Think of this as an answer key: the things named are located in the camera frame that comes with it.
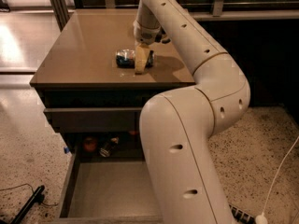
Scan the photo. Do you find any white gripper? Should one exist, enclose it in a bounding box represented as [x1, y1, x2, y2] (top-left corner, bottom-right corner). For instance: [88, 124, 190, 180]
[134, 21, 171, 75]

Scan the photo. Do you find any silver blue redbull can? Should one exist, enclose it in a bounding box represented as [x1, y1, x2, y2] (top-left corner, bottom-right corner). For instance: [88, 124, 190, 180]
[115, 49, 154, 68]

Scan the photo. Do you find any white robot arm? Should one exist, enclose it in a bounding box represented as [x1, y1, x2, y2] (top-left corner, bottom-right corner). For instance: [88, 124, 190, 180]
[139, 0, 250, 224]

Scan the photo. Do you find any grey drawer cabinet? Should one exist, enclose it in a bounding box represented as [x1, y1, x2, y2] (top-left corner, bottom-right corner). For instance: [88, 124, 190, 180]
[30, 9, 194, 152]

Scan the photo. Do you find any grey upper drawer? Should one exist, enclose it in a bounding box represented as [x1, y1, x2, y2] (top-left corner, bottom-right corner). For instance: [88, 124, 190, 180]
[44, 107, 141, 133]

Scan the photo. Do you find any dark can in drawer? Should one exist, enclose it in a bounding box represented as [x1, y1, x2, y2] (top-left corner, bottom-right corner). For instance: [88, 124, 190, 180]
[99, 137, 120, 158]

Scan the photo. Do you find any grey open lower drawer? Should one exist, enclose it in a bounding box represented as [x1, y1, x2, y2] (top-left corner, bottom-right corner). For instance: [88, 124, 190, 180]
[51, 140, 163, 224]

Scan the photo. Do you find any red apple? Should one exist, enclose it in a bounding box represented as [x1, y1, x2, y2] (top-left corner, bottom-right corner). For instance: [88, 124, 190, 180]
[82, 136, 98, 153]

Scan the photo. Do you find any blue tape piece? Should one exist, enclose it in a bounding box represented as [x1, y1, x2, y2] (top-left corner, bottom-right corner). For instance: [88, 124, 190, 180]
[64, 147, 70, 154]

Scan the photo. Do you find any black bar tool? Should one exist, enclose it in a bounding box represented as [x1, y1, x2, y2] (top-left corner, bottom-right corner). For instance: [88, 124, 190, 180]
[10, 185, 45, 224]

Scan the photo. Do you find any black power strip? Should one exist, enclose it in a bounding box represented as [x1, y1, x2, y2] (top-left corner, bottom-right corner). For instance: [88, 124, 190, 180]
[230, 204, 255, 224]

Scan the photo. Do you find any thin black cable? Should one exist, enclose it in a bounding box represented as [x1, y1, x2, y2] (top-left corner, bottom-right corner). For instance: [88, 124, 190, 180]
[0, 183, 60, 208]

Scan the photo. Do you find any white cable with plug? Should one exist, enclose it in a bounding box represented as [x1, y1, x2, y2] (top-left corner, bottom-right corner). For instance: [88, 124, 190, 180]
[254, 134, 299, 224]

